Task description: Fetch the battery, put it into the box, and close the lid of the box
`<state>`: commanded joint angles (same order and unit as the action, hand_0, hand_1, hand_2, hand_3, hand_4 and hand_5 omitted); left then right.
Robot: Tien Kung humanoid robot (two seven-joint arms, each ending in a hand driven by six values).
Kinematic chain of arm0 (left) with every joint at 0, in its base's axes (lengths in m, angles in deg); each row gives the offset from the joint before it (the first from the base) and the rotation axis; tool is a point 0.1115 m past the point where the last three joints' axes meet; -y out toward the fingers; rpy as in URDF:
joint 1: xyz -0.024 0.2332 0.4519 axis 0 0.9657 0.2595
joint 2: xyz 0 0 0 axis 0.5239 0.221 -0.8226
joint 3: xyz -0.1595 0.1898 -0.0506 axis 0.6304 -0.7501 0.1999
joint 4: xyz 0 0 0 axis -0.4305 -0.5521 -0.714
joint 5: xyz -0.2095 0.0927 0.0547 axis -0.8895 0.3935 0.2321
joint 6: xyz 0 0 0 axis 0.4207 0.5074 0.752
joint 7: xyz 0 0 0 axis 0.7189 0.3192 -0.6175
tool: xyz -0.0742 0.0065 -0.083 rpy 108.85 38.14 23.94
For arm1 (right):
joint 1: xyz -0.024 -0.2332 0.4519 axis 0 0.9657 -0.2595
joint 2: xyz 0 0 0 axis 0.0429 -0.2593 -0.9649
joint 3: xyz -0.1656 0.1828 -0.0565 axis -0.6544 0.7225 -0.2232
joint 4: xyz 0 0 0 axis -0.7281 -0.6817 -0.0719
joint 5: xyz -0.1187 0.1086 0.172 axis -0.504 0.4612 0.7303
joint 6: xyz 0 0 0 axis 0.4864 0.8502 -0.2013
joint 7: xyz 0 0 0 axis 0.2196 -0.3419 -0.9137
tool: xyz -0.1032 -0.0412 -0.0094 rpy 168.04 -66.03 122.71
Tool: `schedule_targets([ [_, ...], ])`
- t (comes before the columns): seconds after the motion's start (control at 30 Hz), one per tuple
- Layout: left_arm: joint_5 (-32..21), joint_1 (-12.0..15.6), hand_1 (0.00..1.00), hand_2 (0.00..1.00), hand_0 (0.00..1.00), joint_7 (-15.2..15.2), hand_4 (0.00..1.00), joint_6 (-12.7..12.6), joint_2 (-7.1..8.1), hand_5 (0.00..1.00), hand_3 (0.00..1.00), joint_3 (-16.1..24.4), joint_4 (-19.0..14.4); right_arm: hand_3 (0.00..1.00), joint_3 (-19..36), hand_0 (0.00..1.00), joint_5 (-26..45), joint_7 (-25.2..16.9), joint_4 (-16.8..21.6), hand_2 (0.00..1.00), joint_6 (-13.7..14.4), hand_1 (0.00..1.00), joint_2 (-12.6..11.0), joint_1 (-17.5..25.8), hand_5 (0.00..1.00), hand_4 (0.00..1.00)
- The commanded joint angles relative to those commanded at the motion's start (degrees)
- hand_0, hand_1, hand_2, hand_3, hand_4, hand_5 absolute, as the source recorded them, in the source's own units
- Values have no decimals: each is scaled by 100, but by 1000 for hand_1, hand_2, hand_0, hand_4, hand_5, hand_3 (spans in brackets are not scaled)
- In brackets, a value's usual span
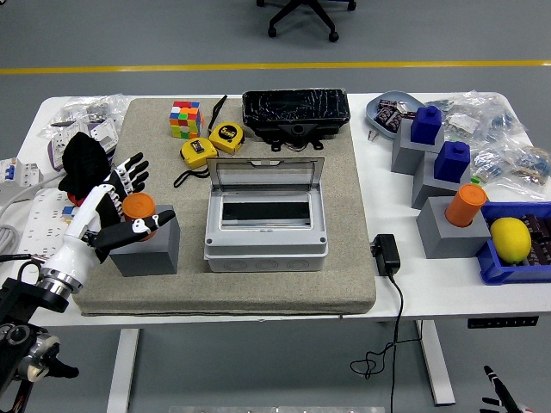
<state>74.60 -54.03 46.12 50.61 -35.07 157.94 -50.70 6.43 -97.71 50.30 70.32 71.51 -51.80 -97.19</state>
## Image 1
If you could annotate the grey block holder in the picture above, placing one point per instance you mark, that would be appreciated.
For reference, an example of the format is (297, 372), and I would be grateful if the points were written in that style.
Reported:
(146, 258)
(426, 191)
(447, 243)
(404, 155)

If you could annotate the large yellow tape measure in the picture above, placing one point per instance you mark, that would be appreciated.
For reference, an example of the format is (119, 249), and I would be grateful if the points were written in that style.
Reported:
(226, 138)

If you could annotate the black power adapter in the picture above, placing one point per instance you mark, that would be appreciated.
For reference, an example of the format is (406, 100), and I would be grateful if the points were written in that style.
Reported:
(387, 254)

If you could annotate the white circuit breaker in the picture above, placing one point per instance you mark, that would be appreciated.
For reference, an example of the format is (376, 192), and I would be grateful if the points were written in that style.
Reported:
(21, 172)

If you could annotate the blue bottle-shaped block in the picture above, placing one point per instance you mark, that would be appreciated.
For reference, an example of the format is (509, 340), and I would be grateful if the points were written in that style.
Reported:
(426, 127)
(452, 163)

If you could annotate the grey-brown fabric mat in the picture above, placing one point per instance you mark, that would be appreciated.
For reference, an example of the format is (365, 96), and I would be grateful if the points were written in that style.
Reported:
(336, 193)

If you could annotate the blue plastic bin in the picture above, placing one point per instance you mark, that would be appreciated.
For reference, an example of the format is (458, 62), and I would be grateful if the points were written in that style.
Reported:
(495, 271)

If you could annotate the clear bag of parts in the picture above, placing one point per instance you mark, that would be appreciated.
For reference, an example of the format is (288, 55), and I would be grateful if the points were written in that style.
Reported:
(77, 107)
(486, 116)
(516, 168)

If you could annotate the grey plastic junction box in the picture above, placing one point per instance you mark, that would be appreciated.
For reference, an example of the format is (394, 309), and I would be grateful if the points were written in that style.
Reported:
(262, 251)

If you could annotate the orange cylinder battery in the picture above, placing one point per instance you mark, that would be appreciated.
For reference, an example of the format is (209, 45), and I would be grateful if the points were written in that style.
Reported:
(138, 206)
(465, 206)

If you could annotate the black table control panel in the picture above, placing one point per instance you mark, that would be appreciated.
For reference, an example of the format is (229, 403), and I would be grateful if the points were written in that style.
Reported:
(503, 322)

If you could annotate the dark patterned packet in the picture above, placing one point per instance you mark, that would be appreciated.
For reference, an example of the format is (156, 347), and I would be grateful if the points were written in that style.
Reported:
(388, 103)
(384, 115)
(396, 121)

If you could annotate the black crinkled wrapped device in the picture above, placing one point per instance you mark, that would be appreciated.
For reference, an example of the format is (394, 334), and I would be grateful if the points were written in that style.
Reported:
(292, 107)

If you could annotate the small red object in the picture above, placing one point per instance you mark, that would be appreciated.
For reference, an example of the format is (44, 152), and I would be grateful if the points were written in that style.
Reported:
(74, 199)

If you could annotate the black cloth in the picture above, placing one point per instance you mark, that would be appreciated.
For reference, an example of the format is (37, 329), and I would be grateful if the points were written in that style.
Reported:
(82, 155)

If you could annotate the transparent hinged box lid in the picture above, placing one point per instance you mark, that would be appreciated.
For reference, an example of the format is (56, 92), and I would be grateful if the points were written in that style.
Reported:
(232, 160)

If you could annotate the small green piece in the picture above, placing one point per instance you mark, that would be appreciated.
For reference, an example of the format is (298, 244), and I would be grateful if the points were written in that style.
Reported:
(475, 180)

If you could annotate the small yellow tape measure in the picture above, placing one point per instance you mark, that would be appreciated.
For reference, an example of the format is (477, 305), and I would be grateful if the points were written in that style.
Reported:
(198, 153)

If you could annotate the yellow lemon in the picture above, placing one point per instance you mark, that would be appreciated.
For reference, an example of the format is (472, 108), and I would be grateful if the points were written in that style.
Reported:
(510, 238)

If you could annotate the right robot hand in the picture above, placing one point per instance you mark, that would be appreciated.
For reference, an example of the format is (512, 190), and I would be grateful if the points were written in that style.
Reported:
(495, 379)

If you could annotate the dark brown packets pile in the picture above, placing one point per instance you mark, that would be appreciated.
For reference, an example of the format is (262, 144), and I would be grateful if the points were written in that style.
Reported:
(542, 245)

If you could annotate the small multicoloured puzzle cube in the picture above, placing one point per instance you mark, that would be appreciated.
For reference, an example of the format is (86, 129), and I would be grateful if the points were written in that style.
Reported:
(69, 211)

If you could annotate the large multicoloured puzzle cube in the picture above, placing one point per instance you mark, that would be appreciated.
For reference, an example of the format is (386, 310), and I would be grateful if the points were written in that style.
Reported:
(185, 119)

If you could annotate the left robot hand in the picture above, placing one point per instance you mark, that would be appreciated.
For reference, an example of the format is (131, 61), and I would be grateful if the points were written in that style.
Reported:
(79, 247)

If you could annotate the black office chair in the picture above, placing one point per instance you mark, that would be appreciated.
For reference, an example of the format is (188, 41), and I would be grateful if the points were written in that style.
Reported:
(301, 8)

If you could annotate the blue-grey oval dish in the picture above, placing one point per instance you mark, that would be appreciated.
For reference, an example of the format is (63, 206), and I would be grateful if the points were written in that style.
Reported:
(413, 100)

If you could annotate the small metal clip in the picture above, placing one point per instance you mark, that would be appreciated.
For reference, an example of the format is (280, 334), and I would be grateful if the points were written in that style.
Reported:
(372, 135)

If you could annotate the white table leg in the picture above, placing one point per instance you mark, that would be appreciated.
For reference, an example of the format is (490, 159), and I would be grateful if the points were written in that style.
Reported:
(122, 370)
(437, 365)

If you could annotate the white power strip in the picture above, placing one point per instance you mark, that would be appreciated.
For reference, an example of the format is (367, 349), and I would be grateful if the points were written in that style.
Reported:
(43, 215)

